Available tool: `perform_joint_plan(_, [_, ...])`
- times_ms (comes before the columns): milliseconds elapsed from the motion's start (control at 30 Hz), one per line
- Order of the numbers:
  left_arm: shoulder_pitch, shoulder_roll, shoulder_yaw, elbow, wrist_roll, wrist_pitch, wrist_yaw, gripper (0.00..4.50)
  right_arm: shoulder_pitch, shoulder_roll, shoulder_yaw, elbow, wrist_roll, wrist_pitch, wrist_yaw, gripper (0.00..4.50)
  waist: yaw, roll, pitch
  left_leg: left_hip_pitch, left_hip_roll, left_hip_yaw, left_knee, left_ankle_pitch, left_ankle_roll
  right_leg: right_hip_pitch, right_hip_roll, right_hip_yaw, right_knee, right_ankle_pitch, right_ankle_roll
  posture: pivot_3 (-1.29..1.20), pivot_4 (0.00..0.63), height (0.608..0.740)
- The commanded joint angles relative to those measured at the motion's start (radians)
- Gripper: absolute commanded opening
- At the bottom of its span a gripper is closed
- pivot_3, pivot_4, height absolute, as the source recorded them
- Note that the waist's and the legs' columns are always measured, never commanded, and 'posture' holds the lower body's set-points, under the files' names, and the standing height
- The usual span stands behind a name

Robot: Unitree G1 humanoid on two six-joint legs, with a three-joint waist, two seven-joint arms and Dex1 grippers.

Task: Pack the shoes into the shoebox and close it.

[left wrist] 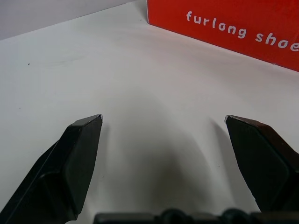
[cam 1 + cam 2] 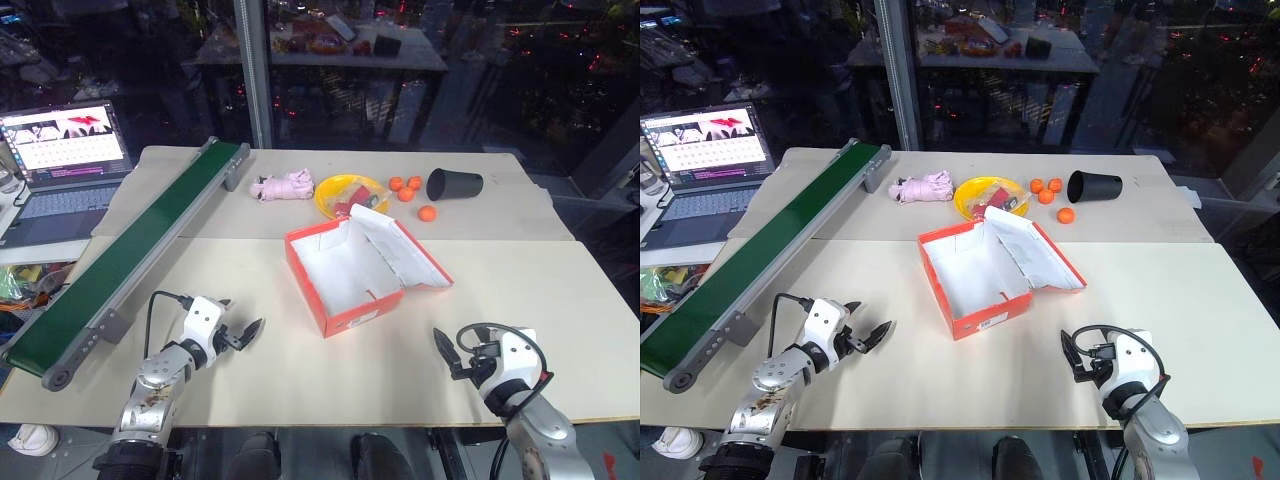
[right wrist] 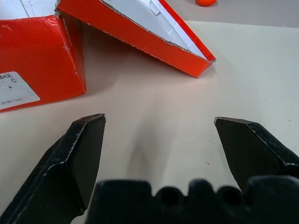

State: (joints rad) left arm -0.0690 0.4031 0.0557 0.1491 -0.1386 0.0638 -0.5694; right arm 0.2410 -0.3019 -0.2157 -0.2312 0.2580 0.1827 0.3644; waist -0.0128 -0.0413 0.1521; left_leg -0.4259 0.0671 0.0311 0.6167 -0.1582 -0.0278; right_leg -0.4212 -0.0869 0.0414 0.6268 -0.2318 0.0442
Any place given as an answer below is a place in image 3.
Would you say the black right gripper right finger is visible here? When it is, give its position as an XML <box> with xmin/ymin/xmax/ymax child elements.
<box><xmin>214</xmin><ymin>117</ymin><xmax>299</xmax><ymax>190</ymax></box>

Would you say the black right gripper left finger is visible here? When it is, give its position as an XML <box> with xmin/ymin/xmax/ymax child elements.
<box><xmin>0</xmin><ymin>113</ymin><xmax>106</xmax><ymax>224</ymax></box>

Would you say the white printed paper label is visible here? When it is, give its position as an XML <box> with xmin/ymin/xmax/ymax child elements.
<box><xmin>0</xmin><ymin>71</ymin><xmax>41</xmax><ymax>110</ymax></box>

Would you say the red cardboard shoe box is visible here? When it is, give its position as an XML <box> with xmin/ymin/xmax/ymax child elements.
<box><xmin>0</xmin><ymin>0</ymin><xmax>217</xmax><ymax>113</ymax></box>

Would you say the orange round object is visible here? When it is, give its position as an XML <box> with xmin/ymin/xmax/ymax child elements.
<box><xmin>195</xmin><ymin>0</ymin><xmax>216</xmax><ymax>7</ymax></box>

